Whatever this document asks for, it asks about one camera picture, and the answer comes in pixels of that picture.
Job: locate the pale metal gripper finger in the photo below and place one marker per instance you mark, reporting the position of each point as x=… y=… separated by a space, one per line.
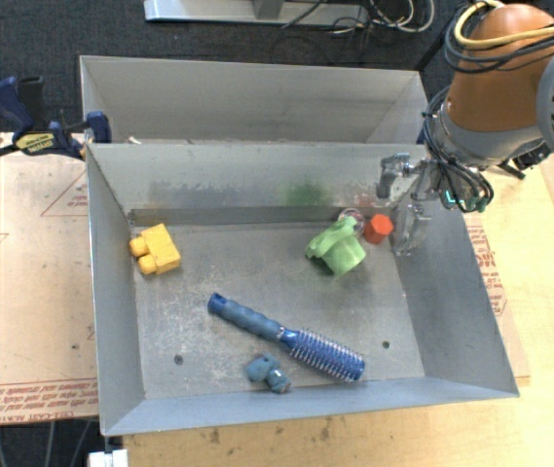
x=413 y=229
x=389 y=170

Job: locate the red-orange hexagonal block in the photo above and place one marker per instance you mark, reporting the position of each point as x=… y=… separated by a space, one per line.
x=379 y=228

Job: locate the clear glass ball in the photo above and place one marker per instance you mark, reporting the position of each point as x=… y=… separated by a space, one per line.
x=357 y=217

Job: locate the light green plastic toy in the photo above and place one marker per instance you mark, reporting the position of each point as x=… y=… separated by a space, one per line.
x=342 y=253

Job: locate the blue hairbrush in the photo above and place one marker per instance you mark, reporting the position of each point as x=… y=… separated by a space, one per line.
x=306 y=346

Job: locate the grey metal bin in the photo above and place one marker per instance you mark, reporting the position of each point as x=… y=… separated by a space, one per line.
x=267 y=309

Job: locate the small teal blue toy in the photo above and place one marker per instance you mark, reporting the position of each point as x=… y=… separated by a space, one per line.
x=267 y=372

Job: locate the yellow toy building block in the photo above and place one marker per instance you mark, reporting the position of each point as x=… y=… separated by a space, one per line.
x=159 y=250

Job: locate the brown cardboard board red print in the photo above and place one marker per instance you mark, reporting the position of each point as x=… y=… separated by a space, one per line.
x=43 y=285

